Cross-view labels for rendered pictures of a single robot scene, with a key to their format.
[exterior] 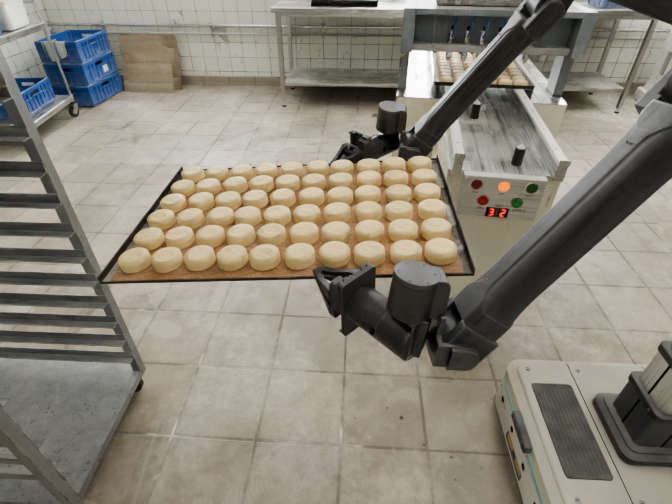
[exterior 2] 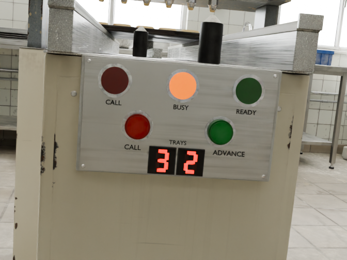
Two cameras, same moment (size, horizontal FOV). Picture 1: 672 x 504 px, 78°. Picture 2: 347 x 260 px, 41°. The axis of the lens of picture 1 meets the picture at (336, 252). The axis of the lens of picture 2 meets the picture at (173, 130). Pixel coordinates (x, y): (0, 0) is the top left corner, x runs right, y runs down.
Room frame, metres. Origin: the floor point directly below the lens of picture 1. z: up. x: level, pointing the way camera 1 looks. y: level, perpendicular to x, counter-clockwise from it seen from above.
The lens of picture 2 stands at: (0.57, -0.35, 0.84)
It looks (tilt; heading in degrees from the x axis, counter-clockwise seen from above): 9 degrees down; 345
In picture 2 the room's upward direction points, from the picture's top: 5 degrees clockwise
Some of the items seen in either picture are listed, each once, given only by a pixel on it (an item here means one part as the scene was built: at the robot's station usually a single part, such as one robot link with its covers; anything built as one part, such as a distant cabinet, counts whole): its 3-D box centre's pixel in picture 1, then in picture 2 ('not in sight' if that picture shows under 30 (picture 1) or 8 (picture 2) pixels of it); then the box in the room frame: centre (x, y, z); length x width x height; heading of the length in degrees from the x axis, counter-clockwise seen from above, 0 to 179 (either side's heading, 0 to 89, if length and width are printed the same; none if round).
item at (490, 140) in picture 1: (469, 219); (148, 246); (1.48, -0.57, 0.45); 0.70 x 0.34 x 0.90; 171
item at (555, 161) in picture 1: (506, 76); (194, 50); (2.07, -0.81, 0.87); 2.01 x 0.03 x 0.07; 171
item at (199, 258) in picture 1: (200, 257); not in sight; (0.54, 0.23, 0.98); 0.05 x 0.05 x 0.02
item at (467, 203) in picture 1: (499, 195); (178, 119); (1.12, -0.51, 0.77); 0.24 x 0.04 x 0.14; 81
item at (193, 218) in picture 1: (190, 218); not in sight; (0.67, 0.28, 0.98); 0.05 x 0.05 x 0.02
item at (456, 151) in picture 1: (444, 73); (106, 43); (2.11, -0.52, 0.87); 2.01 x 0.03 x 0.07; 171
